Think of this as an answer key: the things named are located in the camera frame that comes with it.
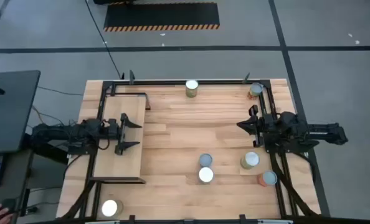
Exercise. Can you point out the grey side desk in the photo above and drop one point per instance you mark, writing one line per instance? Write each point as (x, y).
(13, 174)

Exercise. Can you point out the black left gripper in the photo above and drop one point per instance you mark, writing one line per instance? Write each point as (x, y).
(119, 133)

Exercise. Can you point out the teal and white tin can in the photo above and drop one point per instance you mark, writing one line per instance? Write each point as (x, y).
(205, 160)

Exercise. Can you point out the green and red tin can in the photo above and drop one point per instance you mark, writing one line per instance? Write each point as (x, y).
(256, 89)

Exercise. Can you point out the black equipment base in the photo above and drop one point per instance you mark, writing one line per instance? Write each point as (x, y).
(110, 1)

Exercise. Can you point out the dark monitor at left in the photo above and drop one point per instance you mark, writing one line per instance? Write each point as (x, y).
(13, 118)

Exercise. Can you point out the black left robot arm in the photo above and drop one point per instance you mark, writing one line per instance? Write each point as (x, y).
(57, 132)

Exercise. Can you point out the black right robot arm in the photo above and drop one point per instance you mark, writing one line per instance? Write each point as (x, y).
(325, 132)

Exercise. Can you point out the green labelled tin can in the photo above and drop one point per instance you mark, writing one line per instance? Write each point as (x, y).
(251, 159)
(191, 84)
(205, 175)
(109, 208)

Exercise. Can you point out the black aluminium table frame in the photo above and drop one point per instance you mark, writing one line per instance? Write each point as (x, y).
(222, 82)

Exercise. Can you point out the black hazard-striped floor mat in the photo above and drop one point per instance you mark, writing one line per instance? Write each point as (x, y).
(160, 15)

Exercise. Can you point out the orange can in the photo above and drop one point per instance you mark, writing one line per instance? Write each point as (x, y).
(269, 178)

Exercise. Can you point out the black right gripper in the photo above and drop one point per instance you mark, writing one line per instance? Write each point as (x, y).
(261, 127)

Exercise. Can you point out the black computer mouse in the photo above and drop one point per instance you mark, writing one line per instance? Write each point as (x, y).
(10, 203)

